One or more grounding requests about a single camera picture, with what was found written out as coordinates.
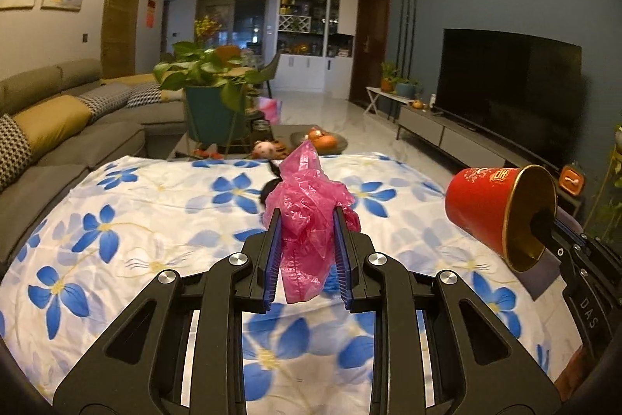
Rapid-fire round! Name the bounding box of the red bucket with gold rim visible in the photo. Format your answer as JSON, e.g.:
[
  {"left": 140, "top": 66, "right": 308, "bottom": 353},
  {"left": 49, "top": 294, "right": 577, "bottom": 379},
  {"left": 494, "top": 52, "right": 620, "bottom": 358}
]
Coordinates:
[{"left": 444, "top": 165, "right": 559, "bottom": 273}]

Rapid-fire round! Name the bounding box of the dark wooden door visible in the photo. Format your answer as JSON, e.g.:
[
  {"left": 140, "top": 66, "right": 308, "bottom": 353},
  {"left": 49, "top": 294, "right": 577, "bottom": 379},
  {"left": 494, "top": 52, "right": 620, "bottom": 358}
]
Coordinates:
[{"left": 349, "top": 0, "right": 392, "bottom": 103}]

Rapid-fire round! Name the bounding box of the large pink plastic bag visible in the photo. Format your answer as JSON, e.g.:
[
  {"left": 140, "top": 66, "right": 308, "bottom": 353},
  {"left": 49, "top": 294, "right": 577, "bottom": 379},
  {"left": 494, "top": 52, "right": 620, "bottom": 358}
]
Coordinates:
[{"left": 265, "top": 140, "right": 358, "bottom": 305}]

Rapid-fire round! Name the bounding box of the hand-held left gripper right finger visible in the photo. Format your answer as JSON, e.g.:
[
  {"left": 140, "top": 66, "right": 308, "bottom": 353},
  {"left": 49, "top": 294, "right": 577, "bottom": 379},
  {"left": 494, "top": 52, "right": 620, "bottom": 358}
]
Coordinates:
[{"left": 333, "top": 207, "right": 563, "bottom": 415}]

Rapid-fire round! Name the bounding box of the small potted plant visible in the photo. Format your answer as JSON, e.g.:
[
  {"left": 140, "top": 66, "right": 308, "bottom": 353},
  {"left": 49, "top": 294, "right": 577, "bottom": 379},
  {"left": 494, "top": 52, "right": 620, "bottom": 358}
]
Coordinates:
[{"left": 380, "top": 62, "right": 421, "bottom": 100}]

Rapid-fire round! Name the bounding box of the fruit tray with oranges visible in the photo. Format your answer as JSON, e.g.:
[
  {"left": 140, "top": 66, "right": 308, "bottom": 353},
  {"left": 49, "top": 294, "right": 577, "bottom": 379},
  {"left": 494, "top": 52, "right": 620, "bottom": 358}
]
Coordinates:
[{"left": 290, "top": 128, "right": 349, "bottom": 156}]

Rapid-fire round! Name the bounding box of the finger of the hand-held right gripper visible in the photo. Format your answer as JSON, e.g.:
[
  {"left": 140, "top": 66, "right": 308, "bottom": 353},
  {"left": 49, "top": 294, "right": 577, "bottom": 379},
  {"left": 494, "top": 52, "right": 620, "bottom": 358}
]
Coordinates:
[{"left": 529, "top": 209, "right": 590, "bottom": 251}]

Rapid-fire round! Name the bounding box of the grey patterned pillow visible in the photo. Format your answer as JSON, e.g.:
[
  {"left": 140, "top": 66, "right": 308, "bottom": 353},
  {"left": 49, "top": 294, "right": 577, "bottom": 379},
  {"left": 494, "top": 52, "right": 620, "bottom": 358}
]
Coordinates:
[{"left": 78, "top": 83, "right": 135, "bottom": 121}]

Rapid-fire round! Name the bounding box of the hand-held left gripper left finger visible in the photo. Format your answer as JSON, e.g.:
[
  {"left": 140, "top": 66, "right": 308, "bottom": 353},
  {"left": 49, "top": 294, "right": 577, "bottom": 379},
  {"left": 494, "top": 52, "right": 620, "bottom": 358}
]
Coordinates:
[{"left": 52, "top": 207, "right": 283, "bottom": 415}]

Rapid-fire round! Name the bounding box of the flat screen television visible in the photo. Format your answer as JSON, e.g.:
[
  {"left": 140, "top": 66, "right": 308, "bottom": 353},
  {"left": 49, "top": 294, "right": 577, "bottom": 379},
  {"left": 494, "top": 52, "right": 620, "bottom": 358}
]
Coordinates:
[{"left": 434, "top": 27, "right": 583, "bottom": 169}]

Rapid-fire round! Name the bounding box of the blue floral blanket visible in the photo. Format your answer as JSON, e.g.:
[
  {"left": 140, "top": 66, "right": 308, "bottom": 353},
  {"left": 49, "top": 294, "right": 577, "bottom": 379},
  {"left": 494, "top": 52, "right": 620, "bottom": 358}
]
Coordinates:
[{"left": 0, "top": 151, "right": 584, "bottom": 415}]

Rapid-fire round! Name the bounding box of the grey sectional sofa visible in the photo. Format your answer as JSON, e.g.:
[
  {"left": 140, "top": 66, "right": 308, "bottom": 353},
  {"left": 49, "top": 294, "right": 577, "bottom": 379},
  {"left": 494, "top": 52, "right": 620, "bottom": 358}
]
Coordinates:
[{"left": 0, "top": 58, "right": 188, "bottom": 280}]

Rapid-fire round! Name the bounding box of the light wooden door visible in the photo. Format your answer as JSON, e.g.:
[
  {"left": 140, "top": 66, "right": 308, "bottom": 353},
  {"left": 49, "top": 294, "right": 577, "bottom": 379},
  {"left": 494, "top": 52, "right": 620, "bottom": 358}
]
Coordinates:
[{"left": 100, "top": 0, "right": 145, "bottom": 80}]

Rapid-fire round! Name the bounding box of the plush toy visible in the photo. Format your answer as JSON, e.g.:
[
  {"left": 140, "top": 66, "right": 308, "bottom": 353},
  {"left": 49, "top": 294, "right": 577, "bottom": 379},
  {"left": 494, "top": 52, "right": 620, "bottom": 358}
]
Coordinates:
[{"left": 250, "top": 140, "right": 293, "bottom": 161}]

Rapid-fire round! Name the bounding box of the small white folding table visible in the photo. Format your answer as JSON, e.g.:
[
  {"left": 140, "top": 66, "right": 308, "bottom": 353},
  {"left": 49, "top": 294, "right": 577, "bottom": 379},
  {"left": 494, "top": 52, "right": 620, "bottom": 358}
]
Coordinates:
[{"left": 365, "top": 87, "right": 414, "bottom": 117}]

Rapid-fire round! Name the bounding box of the grey television cabinet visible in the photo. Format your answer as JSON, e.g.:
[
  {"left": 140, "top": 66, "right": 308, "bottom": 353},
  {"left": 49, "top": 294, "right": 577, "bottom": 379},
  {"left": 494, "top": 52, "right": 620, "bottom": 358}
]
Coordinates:
[{"left": 396, "top": 104, "right": 585, "bottom": 222}]

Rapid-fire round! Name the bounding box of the glass coffee table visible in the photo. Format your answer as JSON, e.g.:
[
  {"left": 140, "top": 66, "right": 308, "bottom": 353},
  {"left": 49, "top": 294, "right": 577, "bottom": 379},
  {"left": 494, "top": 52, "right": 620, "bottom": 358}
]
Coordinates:
[{"left": 168, "top": 122, "right": 351, "bottom": 161}]

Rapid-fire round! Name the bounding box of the white display cabinet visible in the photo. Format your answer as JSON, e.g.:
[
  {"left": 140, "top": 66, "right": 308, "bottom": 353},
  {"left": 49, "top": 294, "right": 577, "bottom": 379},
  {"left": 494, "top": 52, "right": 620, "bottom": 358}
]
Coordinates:
[{"left": 272, "top": 0, "right": 363, "bottom": 95}]

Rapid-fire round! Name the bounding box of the large yellow pillow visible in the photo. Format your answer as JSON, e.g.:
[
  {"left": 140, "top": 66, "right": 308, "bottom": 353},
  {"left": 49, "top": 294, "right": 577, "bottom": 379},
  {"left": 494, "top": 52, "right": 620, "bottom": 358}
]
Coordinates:
[{"left": 12, "top": 94, "right": 93, "bottom": 153}]

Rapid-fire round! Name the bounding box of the small houndstooth pillow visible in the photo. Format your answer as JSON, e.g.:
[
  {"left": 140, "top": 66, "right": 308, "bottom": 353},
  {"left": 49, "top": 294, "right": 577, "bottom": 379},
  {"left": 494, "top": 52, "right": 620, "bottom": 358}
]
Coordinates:
[{"left": 126, "top": 83, "right": 164, "bottom": 109}]

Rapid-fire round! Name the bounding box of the teal planter stand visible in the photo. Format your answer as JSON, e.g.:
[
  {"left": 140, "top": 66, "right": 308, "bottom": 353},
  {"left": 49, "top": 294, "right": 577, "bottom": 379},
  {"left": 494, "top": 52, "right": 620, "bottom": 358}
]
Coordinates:
[{"left": 183, "top": 84, "right": 250, "bottom": 154}]

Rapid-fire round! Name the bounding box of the grey dining chair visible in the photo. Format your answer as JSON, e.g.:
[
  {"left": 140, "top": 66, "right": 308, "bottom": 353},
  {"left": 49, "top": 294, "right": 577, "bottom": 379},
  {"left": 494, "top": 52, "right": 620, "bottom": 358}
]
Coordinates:
[{"left": 253, "top": 52, "right": 283, "bottom": 98}]

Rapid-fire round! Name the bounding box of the orange box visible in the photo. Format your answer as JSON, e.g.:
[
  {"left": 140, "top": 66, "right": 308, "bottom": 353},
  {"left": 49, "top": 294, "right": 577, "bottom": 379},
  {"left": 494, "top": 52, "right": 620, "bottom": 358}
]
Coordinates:
[{"left": 559, "top": 166, "right": 586, "bottom": 198}]

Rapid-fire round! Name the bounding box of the small black plastic bag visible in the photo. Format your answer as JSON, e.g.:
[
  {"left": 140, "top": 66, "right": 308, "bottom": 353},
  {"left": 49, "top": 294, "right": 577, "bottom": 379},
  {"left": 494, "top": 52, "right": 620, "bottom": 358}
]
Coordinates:
[{"left": 259, "top": 159, "right": 287, "bottom": 212}]

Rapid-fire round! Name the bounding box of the yellow flower bouquet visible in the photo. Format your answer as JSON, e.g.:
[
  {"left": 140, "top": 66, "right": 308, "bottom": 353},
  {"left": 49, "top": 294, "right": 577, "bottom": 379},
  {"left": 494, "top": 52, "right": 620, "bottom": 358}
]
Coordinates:
[{"left": 194, "top": 15, "right": 225, "bottom": 42}]

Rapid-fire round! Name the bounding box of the large houndstooth pillow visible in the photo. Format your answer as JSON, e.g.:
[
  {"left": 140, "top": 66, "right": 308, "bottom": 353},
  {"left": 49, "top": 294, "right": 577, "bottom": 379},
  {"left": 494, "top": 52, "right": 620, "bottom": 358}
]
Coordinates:
[{"left": 0, "top": 114, "right": 34, "bottom": 193}]

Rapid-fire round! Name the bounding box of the pink gift bag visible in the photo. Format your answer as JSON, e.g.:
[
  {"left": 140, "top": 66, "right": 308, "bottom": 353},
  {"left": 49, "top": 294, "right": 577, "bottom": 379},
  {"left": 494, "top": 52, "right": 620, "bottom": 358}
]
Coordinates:
[{"left": 257, "top": 96, "right": 283, "bottom": 127}]

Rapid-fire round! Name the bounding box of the green leafy houseplant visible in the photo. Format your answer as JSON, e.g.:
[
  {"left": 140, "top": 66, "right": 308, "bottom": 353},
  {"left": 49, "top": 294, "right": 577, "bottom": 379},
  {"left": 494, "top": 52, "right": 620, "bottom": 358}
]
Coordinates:
[{"left": 153, "top": 40, "right": 269, "bottom": 112}]

